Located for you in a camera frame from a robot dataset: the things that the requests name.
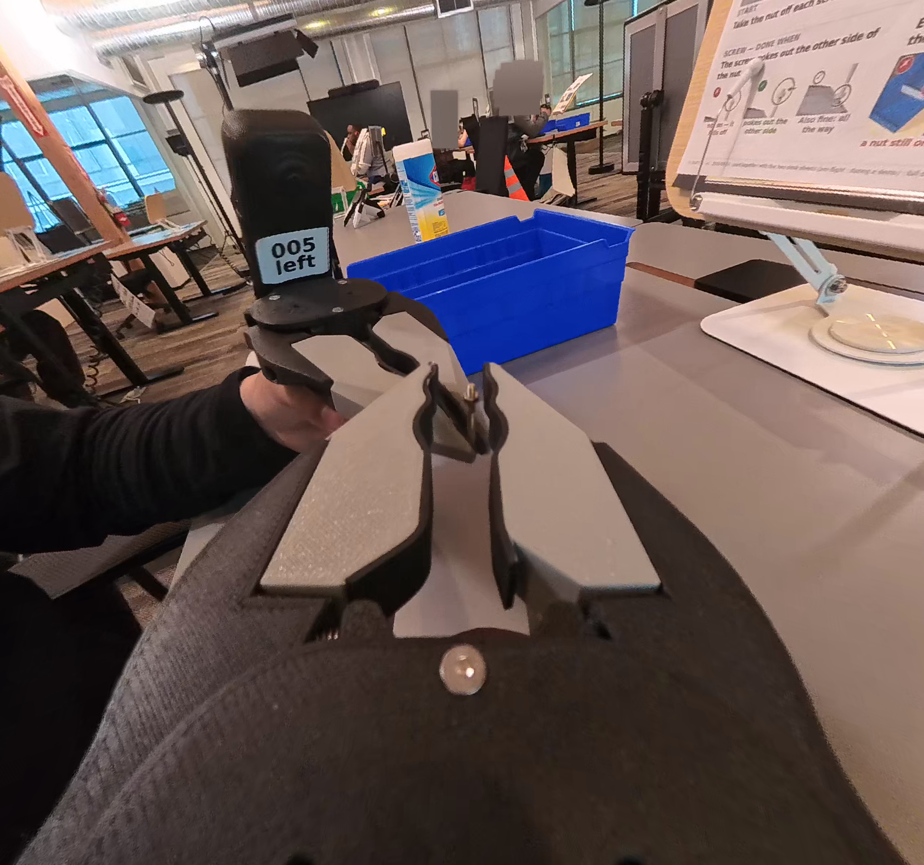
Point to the person's black clothed body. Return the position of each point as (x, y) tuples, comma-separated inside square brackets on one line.
[(50, 699)]

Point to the large paned window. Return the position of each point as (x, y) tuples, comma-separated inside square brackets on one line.
[(94, 150)]

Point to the small green sign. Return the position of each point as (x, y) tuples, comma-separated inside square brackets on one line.
[(345, 199)]

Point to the black monitor screen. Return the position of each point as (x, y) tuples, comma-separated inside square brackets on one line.
[(361, 107)]

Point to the small ceiling vent grille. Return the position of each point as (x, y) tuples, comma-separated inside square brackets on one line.
[(454, 2)]

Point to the wooden backing board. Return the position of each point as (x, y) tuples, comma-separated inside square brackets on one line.
[(693, 107)]

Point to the disinfecting wipes canister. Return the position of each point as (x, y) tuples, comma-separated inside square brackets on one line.
[(422, 193)]

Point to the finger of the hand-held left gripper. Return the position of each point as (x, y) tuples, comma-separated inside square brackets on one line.
[(346, 374), (426, 345)]

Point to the grey partition panel on stand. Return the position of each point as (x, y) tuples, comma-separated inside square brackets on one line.
[(671, 71)]

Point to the wooden support post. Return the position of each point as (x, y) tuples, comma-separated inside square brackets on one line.
[(65, 157)]

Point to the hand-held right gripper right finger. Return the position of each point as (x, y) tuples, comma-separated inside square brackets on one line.
[(570, 511)]

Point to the person's left forearm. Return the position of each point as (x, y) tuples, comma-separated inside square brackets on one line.
[(130, 460)]

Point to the person's left hand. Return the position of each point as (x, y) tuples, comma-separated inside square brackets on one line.
[(289, 417)]

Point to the blue plastic bin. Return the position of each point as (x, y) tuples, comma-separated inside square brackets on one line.
[(567, 123), (505, 294)]

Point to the small metal bolt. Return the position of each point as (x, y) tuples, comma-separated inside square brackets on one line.
[(476, 421)]

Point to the black studio light panel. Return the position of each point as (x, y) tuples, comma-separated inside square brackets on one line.
[(263, 60)]

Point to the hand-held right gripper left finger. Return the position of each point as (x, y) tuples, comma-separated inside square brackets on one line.
[(354, 511)]

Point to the wooden top desk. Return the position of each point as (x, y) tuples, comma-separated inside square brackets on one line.
[(159, 237)]

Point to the orange traffic cone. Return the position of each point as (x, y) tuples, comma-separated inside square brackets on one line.
[(516, 183)]

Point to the printed instruction sheet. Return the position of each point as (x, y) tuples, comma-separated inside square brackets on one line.
[(830, 121)]

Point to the black flat pad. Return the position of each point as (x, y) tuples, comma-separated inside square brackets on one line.
[(743, 280)]

